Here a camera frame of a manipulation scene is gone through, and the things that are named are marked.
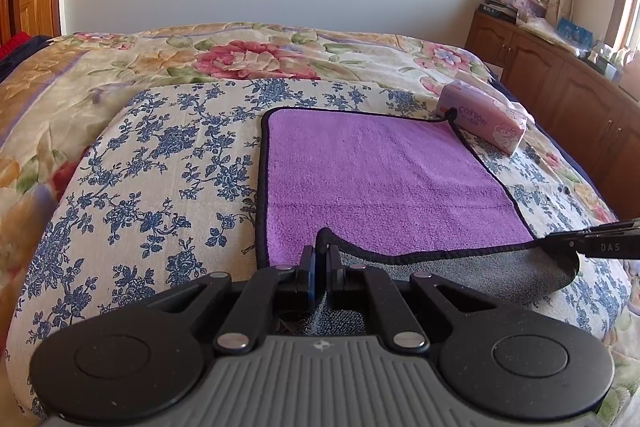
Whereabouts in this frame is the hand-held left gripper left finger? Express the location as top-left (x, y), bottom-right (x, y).
top-left (144, 246), bottom-right (318, 356)

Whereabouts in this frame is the colourful floral bedspread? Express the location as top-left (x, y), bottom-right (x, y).
top-left (0, 22), bottom-right (640, 427)

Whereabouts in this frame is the wooden cabinet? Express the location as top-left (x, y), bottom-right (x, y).
top-left (464, 9), bottom-right (640, 219)

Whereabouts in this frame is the pink box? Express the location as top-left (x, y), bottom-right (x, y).
top-left (500, 0), bottom-right (549, 18)

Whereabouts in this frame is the purple towel with grey underside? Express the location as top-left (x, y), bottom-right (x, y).
top-left (254, 106), bottom-right (582, 324)

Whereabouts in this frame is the dark blue cloth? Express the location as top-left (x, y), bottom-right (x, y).
top-left (0, 35), bottom-right (52, 82)

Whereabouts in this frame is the stack of books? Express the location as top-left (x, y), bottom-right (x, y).
top-left (477, 0), bottom-right (519, 24)

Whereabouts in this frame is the red cloth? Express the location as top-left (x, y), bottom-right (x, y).
top-left (0, 32), bottom-right (34, 64)

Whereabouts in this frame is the blue box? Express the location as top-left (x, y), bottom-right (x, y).
top-left (556, 17), bottom-right (594, 46)

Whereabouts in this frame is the group of small bottles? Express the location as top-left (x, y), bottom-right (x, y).
top-left (589, 38), bottom-right (632, 80)

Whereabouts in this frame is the pink tissue pack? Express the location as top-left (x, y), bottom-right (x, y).
top-left (433, 80), bottom-right (531, 157)

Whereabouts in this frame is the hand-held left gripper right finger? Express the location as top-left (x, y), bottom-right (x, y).
top-left (325, 244), bottom-right (494, 355)

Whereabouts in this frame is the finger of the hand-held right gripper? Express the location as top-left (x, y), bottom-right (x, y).
top-left (539, 217), bottom-right (640, 261)

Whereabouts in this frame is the blue floral quilt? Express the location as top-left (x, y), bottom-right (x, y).
top-left (9, 78), bottom-right (640, 423)

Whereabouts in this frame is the cream folded cloth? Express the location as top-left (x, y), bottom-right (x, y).
top-left (517, 16), bottom-right (577, 46)

